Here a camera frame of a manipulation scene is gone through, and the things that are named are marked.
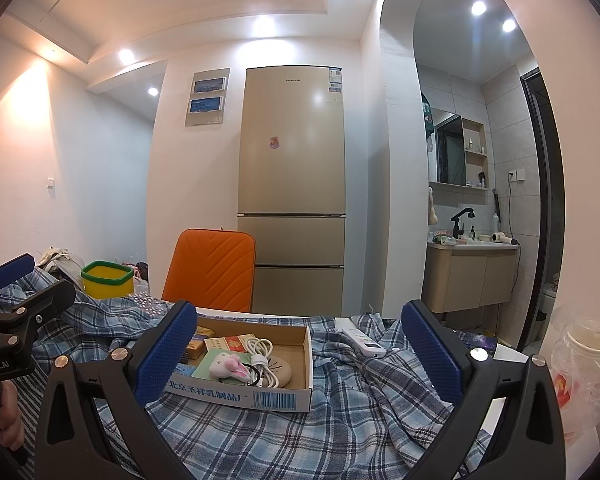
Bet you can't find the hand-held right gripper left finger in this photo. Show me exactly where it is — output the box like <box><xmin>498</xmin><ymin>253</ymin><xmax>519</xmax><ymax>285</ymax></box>
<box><xmin>34</xmin><ymin>299</ymin><xmax>201</xmax><ymax>480</ymax></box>

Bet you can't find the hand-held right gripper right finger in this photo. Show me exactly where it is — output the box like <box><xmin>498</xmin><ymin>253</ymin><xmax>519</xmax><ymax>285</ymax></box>
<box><xmin>401</xmin><ymin>299</ymin><xmax>567</xmax><ymax>480</ymax></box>

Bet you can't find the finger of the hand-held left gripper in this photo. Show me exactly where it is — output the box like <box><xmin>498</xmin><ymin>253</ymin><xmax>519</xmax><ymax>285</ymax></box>
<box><xmin>0</xmin><ymin>254</ymin><xmax>36</xmax><ymax>306</ymax></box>
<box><xmin>0</xmin><ymin>279</ymin><xmax>77</xmax><ymax>346</ymax></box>

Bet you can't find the green snap pouch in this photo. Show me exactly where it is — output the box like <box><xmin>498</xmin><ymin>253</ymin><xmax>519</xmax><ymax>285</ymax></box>
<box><xmin>191</xmin><ymin>350</ymin><xmax>253</xmax><ymax>381</ymax></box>

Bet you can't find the white pink plush toy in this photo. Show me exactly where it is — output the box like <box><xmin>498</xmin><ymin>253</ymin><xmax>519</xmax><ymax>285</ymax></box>
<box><xmin>209</xmin><ymin>351</ymin><xmax>253</xmax><ymax>381</ymax></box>

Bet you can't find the white cable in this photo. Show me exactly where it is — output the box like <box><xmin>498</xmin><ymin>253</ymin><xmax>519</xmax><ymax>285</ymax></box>
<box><xmin>244</xmin><ymin>336</ymin><xmax>281</xmax><ymax>388</ymax></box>

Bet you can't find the cardboard box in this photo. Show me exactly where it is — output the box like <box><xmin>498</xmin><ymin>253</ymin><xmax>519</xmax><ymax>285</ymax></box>
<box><xmin>162</xmin><ymin>316</ymin><xmax>314</xmax><ymax>412</ymax></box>

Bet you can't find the person's left hand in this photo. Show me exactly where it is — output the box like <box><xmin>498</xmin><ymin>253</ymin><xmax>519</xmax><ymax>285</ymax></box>
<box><xmin>0</xmin><ymin>380</ymin><xmax>28</xmax><ymax>453</ymax></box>

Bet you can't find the white canvas bag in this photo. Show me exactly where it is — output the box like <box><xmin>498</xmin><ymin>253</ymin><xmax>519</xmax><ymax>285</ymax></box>
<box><xmin>39</xmin><ymin>247</ymin><xmax>88</xmax><ymax>286</ymax></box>

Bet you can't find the dark blue box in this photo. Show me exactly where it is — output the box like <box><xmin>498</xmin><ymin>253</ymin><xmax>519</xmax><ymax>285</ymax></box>
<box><xmin>460</xmin><ymin>332</ymin><xmax>498</xmax><ymax>356</ymax></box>

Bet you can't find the sparkly beaded item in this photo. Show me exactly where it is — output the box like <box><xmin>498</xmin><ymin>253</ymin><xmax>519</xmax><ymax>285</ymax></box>
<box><xmin>132</xmin><ymin>294</ymin><xmax>168</xmax><ymax>316</ymax></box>

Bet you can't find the yellow bin with green rim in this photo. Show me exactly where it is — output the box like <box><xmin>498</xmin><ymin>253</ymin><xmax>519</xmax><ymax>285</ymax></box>
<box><xmin>81</xmin><ymin>260</ymin><xmax>135</xmax><ymax>301</ymax></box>

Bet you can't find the red gold cigarette pack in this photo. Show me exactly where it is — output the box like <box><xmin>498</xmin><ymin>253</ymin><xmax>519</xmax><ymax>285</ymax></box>
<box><xmin>204</xmin><ymin>335</ymin><xmax>257</xmax><ymax>357</ymax></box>

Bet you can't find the white remote control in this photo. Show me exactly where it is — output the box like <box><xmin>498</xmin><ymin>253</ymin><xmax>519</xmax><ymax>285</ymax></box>
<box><xmin>341</xmin><ymin>327</ymin><xmax>387</xmax><ymax>358</ymax></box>

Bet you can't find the beige vanity cabinet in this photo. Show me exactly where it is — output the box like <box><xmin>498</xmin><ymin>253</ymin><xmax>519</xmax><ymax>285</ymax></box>
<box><xmin>421</xmin><ymin>242</ymin><xmax>520</xmax><ymax>313</ymax></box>

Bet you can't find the orange chair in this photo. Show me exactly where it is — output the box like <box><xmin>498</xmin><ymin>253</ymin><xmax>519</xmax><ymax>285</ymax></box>
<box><xmin>161</xmin><ymin>228</ymin><xmax>257</xmax><ymax>313</ymax></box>

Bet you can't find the round beige vented disc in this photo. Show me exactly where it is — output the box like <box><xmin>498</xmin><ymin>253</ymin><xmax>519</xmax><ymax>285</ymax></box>
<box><xmin>252</xmin><ymin>355</ymin><xmax>294</xmax><ymax>390</ymax></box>

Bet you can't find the black faucet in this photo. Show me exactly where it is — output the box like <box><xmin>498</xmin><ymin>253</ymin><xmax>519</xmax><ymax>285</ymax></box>
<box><xmin>451</xmin><ymin>207</ymin><xmax>476</xmax><ymax>238</ymax></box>

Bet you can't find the blue plaid shirt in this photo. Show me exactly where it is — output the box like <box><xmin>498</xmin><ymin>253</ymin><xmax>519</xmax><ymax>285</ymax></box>
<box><xmin>0</xmin><ymin>265</ymin><xmax>496</xmax><ymax>480</ymax></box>

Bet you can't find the clear plastic bag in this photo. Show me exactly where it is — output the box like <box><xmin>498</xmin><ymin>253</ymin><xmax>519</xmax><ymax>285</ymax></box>
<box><xmin>547</xmin><ymin>305</ymin><xmax>600</xmax><ymax>441</ymax></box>

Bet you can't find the mirror cabinet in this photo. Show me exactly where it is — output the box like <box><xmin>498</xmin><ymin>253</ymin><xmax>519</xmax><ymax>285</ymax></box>
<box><xmin>427</xmin><ymin>107</ymin><xmax>491</xmax><ymax>191</ymax></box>

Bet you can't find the gold refrigerator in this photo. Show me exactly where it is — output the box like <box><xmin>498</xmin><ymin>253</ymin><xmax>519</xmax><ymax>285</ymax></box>
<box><xmin>237</xmin><ymin>66</ymin><xmax>347</xmax><ymax>317</ymax></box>

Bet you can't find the hanging green cloth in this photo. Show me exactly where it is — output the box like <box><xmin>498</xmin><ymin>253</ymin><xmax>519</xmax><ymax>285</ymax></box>
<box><xmin>421</xmin><ymin>91</ymin><xmax>435</xmax><ymax>136</ymax></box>

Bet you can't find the black door frame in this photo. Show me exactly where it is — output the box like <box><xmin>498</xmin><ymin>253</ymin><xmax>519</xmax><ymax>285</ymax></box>
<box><xmin>519</xmin><ymin>70</ymin><xmax>567</xmax><ymax>352</ymax></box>

